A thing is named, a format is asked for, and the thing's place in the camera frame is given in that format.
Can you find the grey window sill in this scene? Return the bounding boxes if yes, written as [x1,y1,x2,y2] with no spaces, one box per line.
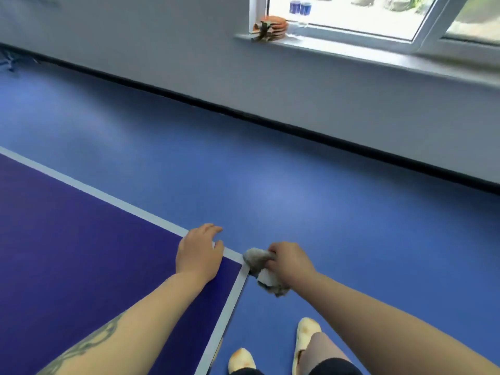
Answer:
[234,33,500,89]

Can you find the black shorts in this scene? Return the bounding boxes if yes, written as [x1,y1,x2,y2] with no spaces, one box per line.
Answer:
[230,358,364,375]

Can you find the person's left forearm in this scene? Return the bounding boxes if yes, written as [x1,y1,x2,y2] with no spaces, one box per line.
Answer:
[37,271,208,375]

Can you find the person's right forearm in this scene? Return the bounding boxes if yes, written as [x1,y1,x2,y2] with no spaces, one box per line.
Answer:
[296,271,500,375]

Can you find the cream slipper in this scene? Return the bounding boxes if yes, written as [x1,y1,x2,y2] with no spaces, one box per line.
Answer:
[228,348,257,375]
[292,317,322,375]

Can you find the person's right hand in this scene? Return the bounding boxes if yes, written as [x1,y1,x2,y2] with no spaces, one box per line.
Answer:
[265,242,317,295]

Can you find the grey cleaning cloth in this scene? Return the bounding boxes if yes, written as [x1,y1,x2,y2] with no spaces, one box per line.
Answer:
[243,247,291,298]

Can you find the stack of table tennis paddles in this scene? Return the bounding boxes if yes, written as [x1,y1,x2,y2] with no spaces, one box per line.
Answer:
[252,15,289,43]

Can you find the white open window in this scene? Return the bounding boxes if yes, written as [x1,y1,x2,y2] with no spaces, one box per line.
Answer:
[249,0,500,55]

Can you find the cream left slipper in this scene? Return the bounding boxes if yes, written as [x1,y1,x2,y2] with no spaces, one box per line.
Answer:
[228,348,257,375]

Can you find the blue table tennis table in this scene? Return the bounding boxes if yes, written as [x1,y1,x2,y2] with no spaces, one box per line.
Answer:
[0,146,251,375]

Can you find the person's left hand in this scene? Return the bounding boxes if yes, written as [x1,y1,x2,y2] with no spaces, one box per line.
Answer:
[175,223,226,285]

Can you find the cream right slipper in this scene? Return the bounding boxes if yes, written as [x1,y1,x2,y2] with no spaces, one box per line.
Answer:
[292,317,322,375]

